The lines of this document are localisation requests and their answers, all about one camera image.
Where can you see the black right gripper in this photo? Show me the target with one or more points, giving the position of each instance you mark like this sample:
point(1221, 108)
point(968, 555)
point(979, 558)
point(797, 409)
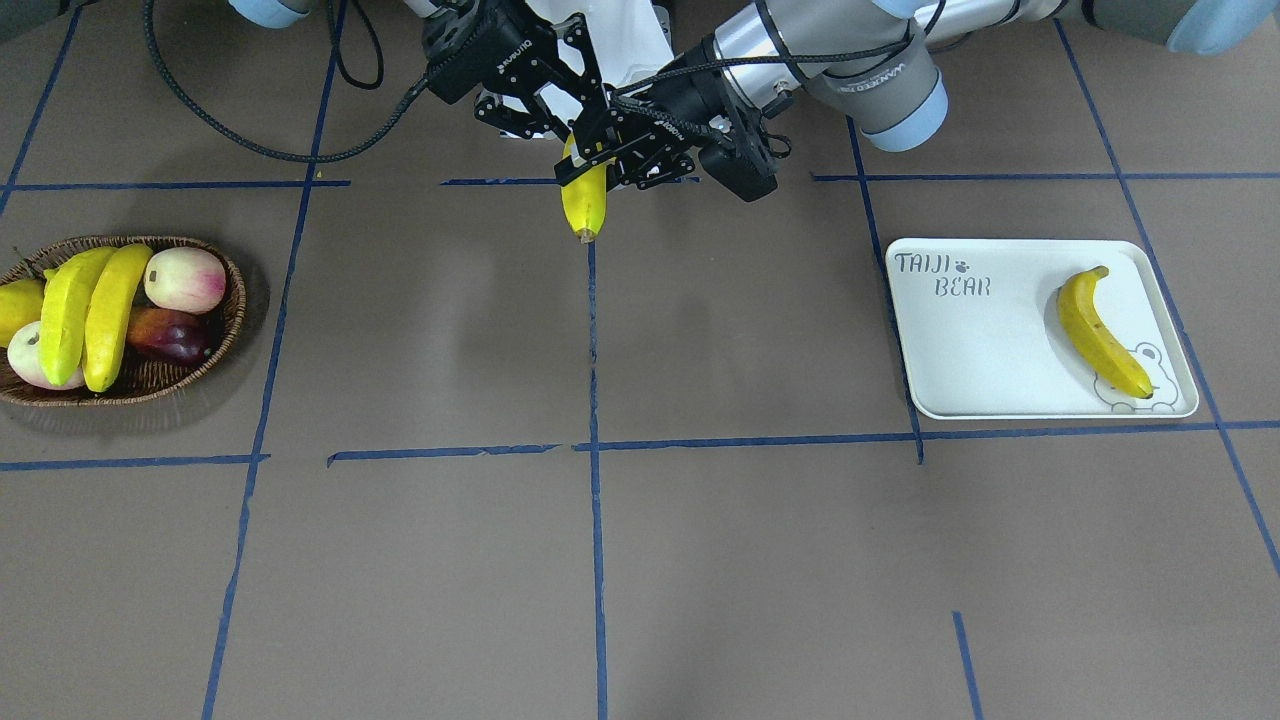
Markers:
point(487, 57)

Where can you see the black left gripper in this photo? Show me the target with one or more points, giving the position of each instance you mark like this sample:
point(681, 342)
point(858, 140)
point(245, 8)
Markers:
point(684, 103)

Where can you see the yellow banana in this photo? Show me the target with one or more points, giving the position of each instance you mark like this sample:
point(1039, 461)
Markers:
point(584, 205)
point(109, 313)
point(64, 313)
point(1099, 348)

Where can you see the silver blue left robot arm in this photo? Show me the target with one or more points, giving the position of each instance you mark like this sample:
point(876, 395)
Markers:
point(870, 60)

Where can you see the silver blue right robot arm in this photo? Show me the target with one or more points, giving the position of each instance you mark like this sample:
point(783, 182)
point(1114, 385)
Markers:
point(20, 17)

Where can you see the brown wicker basket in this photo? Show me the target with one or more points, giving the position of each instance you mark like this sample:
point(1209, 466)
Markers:
point(144, 379)

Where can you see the pink white peach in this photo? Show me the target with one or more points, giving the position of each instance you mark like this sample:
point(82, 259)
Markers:
point(185, 279)

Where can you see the dark red mango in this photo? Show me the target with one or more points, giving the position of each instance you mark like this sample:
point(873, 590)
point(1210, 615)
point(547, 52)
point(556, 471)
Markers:
point(169, 335)

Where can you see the white bear tray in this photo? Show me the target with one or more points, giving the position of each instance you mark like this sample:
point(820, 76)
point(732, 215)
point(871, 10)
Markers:
point(981, 338)

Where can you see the yellow lemon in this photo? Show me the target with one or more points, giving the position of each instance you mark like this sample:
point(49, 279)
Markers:
point(21, 304)

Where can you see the pale apple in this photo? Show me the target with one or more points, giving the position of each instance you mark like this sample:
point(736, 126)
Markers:
point(23, 358)

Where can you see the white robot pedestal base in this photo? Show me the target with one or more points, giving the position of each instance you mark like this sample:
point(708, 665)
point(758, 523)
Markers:
point(629, 43)

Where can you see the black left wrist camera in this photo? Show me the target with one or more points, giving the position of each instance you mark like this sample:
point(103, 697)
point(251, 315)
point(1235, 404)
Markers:
point(742, 154)

